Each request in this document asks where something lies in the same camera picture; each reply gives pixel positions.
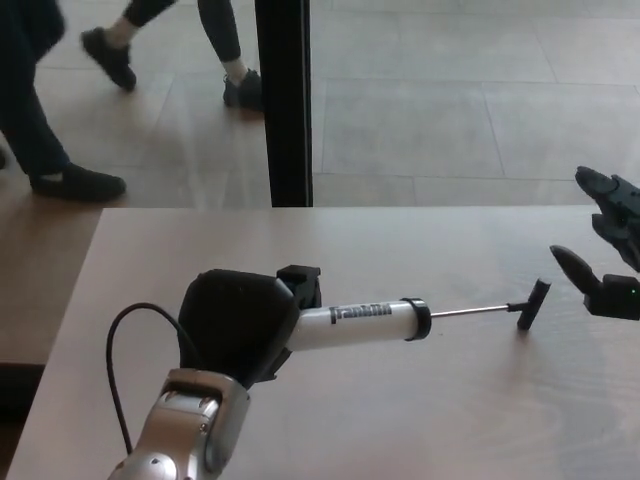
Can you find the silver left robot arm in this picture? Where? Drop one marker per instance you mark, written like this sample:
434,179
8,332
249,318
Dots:
185,425

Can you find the white Franklin hand air pump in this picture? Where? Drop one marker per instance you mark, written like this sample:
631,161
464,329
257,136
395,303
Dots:
360,327

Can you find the person in blue trousers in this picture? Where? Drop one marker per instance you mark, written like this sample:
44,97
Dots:
25,110

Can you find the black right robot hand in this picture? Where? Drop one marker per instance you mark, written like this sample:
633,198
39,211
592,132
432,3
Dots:
620,200

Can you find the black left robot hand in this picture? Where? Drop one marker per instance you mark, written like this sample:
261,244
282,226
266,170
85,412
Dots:
235,320

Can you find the black window frame post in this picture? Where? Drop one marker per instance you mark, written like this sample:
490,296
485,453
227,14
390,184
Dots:
285,100

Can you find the person in black leggings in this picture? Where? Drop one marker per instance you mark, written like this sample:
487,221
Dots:
220,30

